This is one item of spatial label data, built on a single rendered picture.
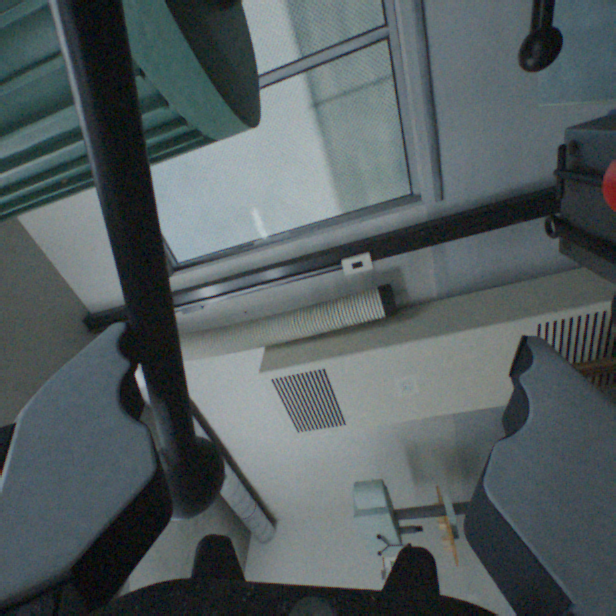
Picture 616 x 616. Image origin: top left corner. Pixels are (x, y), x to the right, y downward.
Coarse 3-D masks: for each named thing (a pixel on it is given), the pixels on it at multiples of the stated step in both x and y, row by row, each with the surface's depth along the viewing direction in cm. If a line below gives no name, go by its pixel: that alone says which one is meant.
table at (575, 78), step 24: (576, 0) 32; (600, 0) 30; (576, 24) 33; (600, 24) 30; (576, 48) 34; (600, 48) 31; (552, 72) 38; (576, 72) 35; (600, 72) 32; (552, 96) 39; (576, 96) 35; (600, 96) 32
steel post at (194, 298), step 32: (544, 192) 133; (416, 224) 146; (448, 224) 140; (480, 224) 139; (512, 224) 138; (320, 256) 151; (352, 256) 149; (384, 256) 149; (192, 288) 167; (224, 288) 162; (256, 288) 159; (96, 320) 178; (128, 320) 174
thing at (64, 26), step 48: (48, 0) 7; (96, 0) 7; (96, 48) 7; (96, 96) 7; (96, 144) 8; (144, 144) 8; (144, 192) 9; (144, 240) 9; (144, 288) 10; (144, 336) 10; (192, 432) 14; (192, 480) 14
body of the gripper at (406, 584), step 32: (224, 544) 5; (192, 576) 5; (224, 576) 5; (416, 576) 5; (128, 608) 4; (160, 608) 4; (192, 608) 4; (224, 608) 4; (256, 608) 4; (288, 608) 4; (320, 608) 4; (352, 608) 4; (384, 608) 4; (416, 608) 4; (448, 608) 4; (480, 608) 4
